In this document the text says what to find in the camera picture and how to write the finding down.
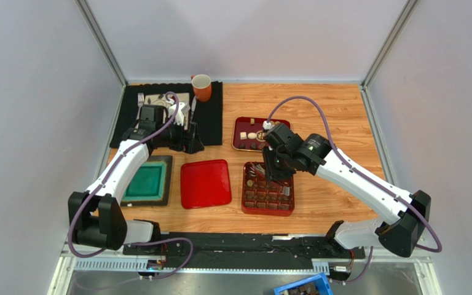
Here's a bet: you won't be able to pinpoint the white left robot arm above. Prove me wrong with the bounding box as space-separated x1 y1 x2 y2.
68 100 204 256

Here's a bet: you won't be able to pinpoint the white round chocolate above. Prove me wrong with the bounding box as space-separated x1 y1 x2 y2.
248 133 258 140

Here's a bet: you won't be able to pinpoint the blue plastic bin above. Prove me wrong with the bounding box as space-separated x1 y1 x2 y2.
273 273 334 295

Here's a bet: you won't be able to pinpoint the floral square plate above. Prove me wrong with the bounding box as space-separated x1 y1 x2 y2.
144 93 190 108

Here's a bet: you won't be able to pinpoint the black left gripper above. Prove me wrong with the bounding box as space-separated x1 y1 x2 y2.
155 118 203 154

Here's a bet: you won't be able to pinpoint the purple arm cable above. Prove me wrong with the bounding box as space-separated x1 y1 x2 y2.
66 91 194 281
265 95 443 285

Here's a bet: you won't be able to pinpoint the turquoise glazed dark plate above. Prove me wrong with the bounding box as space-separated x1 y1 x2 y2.
121 155 173 207

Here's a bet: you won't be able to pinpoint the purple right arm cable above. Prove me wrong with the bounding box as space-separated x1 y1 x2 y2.
265 95 443 285

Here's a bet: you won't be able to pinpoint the red chocolate box with tray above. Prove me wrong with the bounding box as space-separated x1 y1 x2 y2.
241 162 295 216

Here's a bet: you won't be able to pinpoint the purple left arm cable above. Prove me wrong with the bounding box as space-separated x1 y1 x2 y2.
66 91 194 281

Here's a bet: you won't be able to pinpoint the red chocolate serving tray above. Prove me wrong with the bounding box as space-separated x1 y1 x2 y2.
232 117 269 152

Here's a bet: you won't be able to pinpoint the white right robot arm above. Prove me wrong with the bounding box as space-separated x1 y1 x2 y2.
262 122 431 258

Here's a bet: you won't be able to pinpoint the silver fork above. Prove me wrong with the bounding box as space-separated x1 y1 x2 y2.
137 93 145 108

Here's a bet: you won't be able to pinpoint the black cloth placemat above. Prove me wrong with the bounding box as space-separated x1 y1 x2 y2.
109 81 223 148

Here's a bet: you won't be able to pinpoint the orange mug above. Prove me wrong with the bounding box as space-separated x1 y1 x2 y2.
191 74 212 102

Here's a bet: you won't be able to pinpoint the red tin lid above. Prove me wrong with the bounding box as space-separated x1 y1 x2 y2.
180 159 232 210

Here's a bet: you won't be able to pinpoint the metal serving tongs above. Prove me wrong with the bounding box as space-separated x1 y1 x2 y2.
248 162 293 196

